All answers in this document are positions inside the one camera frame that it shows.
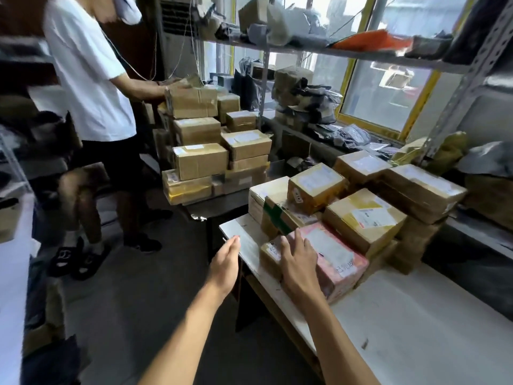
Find white plastic bag bundle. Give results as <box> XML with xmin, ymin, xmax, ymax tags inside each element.
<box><xmin>266</xmin><ymin>2</ymin><xmax>334</xmax><ymax>48</ymax></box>

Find pile of cardboard parcels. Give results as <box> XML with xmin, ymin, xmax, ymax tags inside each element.
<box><xmin>154</xmin><ymin>83</ymin><xmax>274</xmax><ymax>208</ymax></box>
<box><xmin>248</xmin><ymin>150</ymin><xmax>469</xmax><ymax>306</ymax></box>

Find yellow framed window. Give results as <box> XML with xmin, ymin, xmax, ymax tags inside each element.
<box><xmin>336</xmin><ymin>0</ymin><xmax>442</xmax><ymax>142</ymax></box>

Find person's right hand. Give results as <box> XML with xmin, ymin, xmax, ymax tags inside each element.
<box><xmin>278</xmin><ymin>230</ymin><xmax>326</xmax><ymax>310</ymax></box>

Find white hanging cords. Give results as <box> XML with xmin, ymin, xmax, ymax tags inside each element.
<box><xmin>100</xmin><ymin>0</ymin><xmax>202</xmax><ymax>83</ymax></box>

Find crumpled grey plastic bag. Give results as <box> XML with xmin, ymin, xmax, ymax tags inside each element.
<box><xmin>456</xmin><ymin>141</ymin><xmax>513</xmax><ymax>180</ymax></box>

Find black paper bags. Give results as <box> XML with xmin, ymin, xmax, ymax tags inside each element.
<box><xmin>232</xmin><ymin>70</ymin><xmax>260</xmax><ymax>113</ymax></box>

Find person's left forearm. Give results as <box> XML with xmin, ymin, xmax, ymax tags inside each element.
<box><xmin>138</xmin><ymin>284</ymin><xmax>234</xmax><ymax>385</ymax></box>

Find small plain cardboard box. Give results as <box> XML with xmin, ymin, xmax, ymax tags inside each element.
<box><xmin>238</xmin><ymin>0</ymin><xmax>269</xmax><ymax>25</ymax></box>

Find person's left hand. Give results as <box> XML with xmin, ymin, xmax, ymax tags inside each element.
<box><xmin>206</xmin><ymin>235</ymin><xmax>242</xmax><ymax>302</ymax></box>

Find pile of grey plastic mailers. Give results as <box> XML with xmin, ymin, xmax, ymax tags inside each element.
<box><xmin>308</xmin><ymin>124</ymin><xmax>402</xmax><ymax>156</ymax></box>

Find dark purple bag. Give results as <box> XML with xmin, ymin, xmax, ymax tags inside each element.
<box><xmin>442</xmin><ymin>0</ymin><xmax>507</xmax><ymax>65</ymax></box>

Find person's right forearm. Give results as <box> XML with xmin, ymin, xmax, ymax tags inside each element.
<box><xmin>304</xmin><ymin>296</ymin><xmax>380</xmax><ymax>385</ymax></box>

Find small handwritten cardboard box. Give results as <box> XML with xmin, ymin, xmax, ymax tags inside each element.
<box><xmin>463</xmin><ymin>174</ymin><xmax>513</xmax><ymax>232</ymax></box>

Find orange plastic mailer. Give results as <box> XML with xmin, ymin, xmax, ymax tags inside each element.
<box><xmin>330</xmin><ymin>29</ymin><xmax>414</xmax><ymax>53</ymax></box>

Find pink printed parcel box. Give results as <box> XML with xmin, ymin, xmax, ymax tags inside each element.
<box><xmin>286</xmin><ymin>222</ymin><xmax>370</xmax><ymax>304</ymax></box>

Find white standing air conditioner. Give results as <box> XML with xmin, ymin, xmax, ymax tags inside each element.
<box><xmin>158</xmin><ymin>0</ymin><xmax>202</xmax><ymax>81</ymax></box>

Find olive yellow bag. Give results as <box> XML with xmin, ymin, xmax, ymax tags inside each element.
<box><xmin>391</xmin><ymin>131</ymin><xmax>469</xmax><ymax>178</ymax></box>

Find pile of grey mailer bags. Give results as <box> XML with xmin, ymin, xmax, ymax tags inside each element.
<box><xmin>272</xmin><ymin>66</ymin><xmax>344</xmax><ymax>132</ymax></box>

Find grey metal shelf rack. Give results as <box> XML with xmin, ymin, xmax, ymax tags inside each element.
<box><xmin>416</xmin><ymin>0</ymin><xmax>513</xmax><ymax>262</ymax></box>
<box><xmin>196</xmin><ymin>32</ymin><xmax>473</xmax><ymax>158</ymax></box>

